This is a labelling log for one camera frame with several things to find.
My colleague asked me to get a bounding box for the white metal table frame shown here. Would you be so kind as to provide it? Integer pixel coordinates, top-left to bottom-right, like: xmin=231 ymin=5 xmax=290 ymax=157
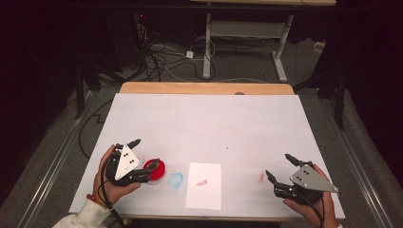
xmin=189 ymin=0 xmax=337 ymax=83

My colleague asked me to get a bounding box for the orange bracelet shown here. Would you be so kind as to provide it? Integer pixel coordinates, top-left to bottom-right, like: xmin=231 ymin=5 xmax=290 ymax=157
xmin=86 ymin=194 xmax=110 ymax=211

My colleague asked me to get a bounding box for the person's left hand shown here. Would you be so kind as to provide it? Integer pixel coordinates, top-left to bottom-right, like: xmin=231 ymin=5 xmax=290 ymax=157
xmin=92 ymin=144 xmax=142 ymax=207

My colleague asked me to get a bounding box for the black floor cable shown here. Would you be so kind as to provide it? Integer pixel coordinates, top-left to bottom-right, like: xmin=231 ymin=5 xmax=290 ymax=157
xmin=78 ymin=99 xmax=114 ymax=160

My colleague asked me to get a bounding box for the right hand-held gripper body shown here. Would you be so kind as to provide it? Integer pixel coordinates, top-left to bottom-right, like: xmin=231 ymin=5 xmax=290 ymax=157
xmin=273 ymin=162 xmax=339 ymax=205

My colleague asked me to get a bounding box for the round red ink pad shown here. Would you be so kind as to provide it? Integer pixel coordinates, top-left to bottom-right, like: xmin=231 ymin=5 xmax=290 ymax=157
xmin=142 ymin=158 xmax=167 ymax=185

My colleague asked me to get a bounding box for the black power strip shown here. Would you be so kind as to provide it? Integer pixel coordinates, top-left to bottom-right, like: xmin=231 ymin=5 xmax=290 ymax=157
xmin=134 ymin=11 xmax=147 ymax=34

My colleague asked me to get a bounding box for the person's right hand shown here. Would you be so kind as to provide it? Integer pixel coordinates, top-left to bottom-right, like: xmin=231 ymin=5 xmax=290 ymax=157
xmin=283 ymin=163 xmax=338 ymax=228

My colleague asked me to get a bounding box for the wooden table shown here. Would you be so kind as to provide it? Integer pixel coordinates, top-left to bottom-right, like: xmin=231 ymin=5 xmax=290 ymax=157
xmin=119 ymin=81 xmax=296 ymax=96

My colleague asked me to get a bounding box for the white paper sheet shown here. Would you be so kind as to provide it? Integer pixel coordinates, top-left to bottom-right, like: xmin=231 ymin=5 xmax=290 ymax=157
xmin=184 ymin=161 xmax=222 ymax=211

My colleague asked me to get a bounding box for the tangle of floor cables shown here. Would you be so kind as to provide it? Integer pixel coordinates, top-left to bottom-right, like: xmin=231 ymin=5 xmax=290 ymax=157
xmin=131 ymin=23 xmax=222 ymax=84

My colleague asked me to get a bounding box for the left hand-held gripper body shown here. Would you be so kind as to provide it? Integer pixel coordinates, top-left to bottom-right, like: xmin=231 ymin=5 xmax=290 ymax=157
xmin=106 ymin=143 xmax=152 ymax=188

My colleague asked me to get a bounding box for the white board table cover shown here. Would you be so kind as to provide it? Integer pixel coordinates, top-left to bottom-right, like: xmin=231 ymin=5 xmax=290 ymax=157
xmin=68 ymin=92 xmax=346 ymax=220

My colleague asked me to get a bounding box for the black metal stand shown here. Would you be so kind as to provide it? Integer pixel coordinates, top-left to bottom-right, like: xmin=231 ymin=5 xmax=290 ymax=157
xmin=73 ymin=58 xmax=101 ymax=121
xmin=294 ymin=63 xmax=347 ymax=131

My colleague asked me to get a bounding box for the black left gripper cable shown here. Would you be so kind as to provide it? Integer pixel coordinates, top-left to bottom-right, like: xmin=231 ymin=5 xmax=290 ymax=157
xmin=99 ymin=156 xmax=126 ymax=228

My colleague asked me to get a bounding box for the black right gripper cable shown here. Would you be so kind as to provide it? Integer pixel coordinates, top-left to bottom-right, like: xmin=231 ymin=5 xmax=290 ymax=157
xmin=296 ymin=188 xmax=327 ymax=228

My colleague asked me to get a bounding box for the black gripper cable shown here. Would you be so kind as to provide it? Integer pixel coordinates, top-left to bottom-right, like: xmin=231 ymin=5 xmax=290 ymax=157
xmin=296 ymin=188 xmax=327 ymax=228
xmin=99 ymin=156 xmax=126 ymax=228

